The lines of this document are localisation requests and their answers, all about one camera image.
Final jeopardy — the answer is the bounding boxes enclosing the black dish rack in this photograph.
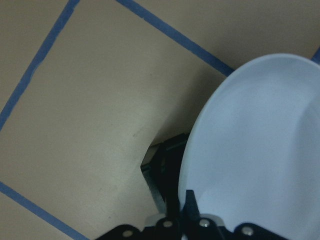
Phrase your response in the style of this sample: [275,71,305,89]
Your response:
[140,133,189,218]

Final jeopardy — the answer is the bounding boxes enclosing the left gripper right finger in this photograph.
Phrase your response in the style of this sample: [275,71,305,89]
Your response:
[182,189,285,240]

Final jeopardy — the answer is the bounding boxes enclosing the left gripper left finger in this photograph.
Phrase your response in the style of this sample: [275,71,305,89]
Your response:
[96,213,180,240]

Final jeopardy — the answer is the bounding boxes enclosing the blue plate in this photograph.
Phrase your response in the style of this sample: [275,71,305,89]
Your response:
[178,54,320,240]

